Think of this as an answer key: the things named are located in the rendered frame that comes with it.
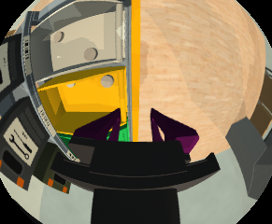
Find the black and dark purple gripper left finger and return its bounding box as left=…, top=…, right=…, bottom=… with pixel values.
left=72, top=108, right=121, bottom=141

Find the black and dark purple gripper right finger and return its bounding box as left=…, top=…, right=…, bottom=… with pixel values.
left=150, top=108, right=199, bottom=154

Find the grey metal shelf rack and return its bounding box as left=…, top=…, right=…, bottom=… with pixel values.
left=0, top=0, right=133, bottom=162

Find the yellow open bin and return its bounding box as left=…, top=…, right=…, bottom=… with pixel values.
left=37, top=66, right=128, bottom=134

